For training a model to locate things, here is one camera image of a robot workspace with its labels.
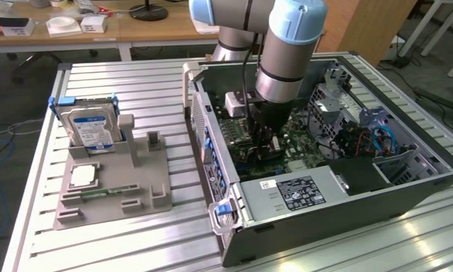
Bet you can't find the grey plastic parts rack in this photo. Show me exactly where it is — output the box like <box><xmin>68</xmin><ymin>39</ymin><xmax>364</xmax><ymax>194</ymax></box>
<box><xmin>52</xmin><ymin>113</ymin><xmax>173</xmax><ymax>232</ymax></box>

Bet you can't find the wooden desk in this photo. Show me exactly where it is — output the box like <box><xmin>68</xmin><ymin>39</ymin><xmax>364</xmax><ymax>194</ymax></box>
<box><xmin>0</xmin><ymin>0</ymin><xmax>327</xmax><ymax>55</ymax></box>

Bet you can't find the black round lamp base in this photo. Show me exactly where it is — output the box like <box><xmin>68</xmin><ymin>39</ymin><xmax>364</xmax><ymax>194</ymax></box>
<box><xmin>128</xmin><ymin>0</ymin><xmax>169</xmax><ymax>22</ymax></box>

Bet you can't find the grey power supply unit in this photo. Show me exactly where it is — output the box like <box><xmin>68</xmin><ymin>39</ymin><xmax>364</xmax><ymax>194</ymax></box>
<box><xmin>240</xmin><ymin>165</ymin><xmax>352</xmax><ymax>223</ymax></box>

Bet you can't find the white floor cable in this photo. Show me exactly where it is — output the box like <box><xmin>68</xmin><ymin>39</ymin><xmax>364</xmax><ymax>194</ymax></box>
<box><xmin>0</xmin><ymin>118</ymin><xmax>43</xmax><ymax>135</ymax></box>

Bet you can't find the black floor stand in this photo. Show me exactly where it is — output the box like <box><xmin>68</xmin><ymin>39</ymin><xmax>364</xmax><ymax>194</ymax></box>
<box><xmin>412</xmin><ymin>81</ymin><xmax>453</xmax><ymax>114</ymax></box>

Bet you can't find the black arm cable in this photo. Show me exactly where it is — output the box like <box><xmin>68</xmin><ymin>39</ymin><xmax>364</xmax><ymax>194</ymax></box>
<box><xmin>241</xmin><ymin>32</ymin><xmax>259</xmax><ymax>114</ymax></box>

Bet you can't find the blue disk wire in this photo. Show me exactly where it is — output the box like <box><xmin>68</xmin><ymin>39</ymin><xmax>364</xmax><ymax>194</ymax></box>
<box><xmin>372</xmin><ymin>124</ymin><xmax>400</xmax><ymax>155</ymax></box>

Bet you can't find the small white labelled box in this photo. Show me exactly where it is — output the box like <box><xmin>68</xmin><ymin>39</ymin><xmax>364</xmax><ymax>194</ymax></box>
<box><xmin>79</xmin><ymin>15</ymin><xmax>109</xmax><ymax>33</ymax></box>

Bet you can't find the grey disk bay bracket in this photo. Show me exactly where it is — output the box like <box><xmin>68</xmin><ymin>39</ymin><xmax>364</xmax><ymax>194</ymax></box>
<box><xmin>372</xmin><ymin>148</ymin><xmax>440</xmax><ymax>187</ymax></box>

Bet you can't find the green loose RAM stick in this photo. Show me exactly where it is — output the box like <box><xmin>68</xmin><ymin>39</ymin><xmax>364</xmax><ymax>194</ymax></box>
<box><xmin>81</xmin><ymin>188</ymin><xmax>124</xmax><ymax>199</ymax></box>

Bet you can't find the hard disk in blue carrier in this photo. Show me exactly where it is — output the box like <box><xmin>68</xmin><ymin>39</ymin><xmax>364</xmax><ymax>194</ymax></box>
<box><xmin>48</xmin><ymin>93</ymin><xmax>121</xmax><ymax>155</ymax></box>

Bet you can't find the white round holder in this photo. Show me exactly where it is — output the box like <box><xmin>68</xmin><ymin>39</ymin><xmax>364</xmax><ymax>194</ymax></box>
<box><xmin>45</xmin><ymin>16</ymin><xmax>84</xmax><ymax>38</ymax></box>

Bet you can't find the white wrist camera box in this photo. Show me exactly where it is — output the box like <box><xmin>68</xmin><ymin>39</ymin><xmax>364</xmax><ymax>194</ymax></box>
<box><xmin>224</xmin><ymin>91</ymin><xmax>252</xmax><ymax>118</ymax></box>

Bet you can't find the wooden cabinet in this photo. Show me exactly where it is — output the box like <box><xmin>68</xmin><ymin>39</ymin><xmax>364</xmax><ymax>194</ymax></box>
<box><xmin>312</xmin><ymin>0</ymin><xmax>419</xmax><ymax>67</ymax></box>

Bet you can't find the green motherboard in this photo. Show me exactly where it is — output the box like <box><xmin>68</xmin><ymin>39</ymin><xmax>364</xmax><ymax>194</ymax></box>
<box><xmin>211</xmin><ymin>96</ymin><xmax>331</xmax><ymax>182</ymax></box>

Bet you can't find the white table frame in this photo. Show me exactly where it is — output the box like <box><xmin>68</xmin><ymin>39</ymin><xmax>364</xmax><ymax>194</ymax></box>
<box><xmin>397</xmin><ymin>0</ymin><xmax>453</xmax><ymax>78</ymax></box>

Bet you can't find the metal disk bay cage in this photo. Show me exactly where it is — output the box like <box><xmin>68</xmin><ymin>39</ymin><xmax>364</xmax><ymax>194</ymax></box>
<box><xmin>308</xmin><ymin>81</ymin><xmax>364</xmax><ymax>159</ymax></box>

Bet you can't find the red disk wire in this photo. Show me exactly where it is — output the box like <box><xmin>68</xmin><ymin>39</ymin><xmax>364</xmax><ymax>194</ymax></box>
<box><xmin>356</xmin><ymin>129</ymin><xmax>376</xmax><ymax>154</ymax></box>

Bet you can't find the white paper box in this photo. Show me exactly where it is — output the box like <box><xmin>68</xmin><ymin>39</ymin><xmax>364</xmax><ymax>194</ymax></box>
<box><xmin>193</xmin><ymin>24</ymin><xmax>220</xmax><ymax>35</ymax></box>

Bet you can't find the white box with black lid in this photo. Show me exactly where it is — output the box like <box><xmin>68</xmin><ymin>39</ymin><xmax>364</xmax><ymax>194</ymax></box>
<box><xmin>0</xmin><ymin>17</ymin><xmax>36</xmax><ymax>37</ymax></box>

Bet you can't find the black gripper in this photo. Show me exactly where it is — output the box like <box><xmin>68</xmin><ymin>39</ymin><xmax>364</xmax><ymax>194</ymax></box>
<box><xmin>248</xmin><ymin>99</ymin><xmax>293</xmax><ymax>134</ymax></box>

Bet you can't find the silver CPU chip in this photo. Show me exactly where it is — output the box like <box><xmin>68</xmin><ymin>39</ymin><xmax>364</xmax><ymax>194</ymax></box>
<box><xmin>69</xmin><ymin>165</ymin><xmax>99</xmax><ymax>188</ymax></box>

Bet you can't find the grey case handle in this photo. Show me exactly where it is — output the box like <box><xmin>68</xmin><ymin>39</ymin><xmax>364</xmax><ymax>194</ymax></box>
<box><xmin>183</xmin><ymin>62</ymin><xmax>204</xmax><ymax>109</ymax></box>
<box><xmin>207</xmin><ymin>197</ymin><xmax>243</xmax><ymax>236</ymax></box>

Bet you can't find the open black PC case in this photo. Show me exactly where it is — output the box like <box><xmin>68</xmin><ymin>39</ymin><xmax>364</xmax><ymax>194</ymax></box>
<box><xmin>183</xmin><ymin>50</ymin><xmax>453</xmax><ymax>269</ymax></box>

